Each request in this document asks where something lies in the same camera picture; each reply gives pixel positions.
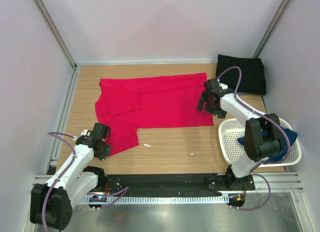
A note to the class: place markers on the aluminium corner post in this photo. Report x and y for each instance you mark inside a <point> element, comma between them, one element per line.
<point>55,32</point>
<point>279,13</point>

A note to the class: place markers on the right aluminium corner post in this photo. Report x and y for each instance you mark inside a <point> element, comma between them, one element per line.
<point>279,13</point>

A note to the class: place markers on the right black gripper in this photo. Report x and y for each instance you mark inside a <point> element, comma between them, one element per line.
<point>220,113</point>

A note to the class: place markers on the folded black t shirt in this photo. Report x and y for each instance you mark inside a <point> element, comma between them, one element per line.
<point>252,73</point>

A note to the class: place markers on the left aluminium corner post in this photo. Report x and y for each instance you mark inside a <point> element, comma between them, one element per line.
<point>55,32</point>

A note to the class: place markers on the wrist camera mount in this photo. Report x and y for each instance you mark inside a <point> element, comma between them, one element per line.
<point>85,133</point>
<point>223,85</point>

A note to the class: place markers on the white slotted cable duct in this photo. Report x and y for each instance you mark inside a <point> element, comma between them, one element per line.
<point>126,200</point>

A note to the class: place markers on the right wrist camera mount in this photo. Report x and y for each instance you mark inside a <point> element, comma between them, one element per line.
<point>223,85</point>

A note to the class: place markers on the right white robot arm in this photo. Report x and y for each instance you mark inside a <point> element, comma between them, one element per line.
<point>264,138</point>

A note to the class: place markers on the red t shirt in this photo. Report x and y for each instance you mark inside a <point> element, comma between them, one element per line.
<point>126,105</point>

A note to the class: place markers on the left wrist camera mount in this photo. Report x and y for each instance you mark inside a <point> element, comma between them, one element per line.
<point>85,133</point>

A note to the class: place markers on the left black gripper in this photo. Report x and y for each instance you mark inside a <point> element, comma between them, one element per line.
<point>106,152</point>

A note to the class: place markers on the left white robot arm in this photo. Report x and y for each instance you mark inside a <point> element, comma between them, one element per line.
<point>53,202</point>

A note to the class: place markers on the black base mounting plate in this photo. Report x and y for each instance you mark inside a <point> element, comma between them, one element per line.
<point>139,184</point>

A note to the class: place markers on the aluminium front rail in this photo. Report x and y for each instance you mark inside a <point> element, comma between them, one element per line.
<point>279,182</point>

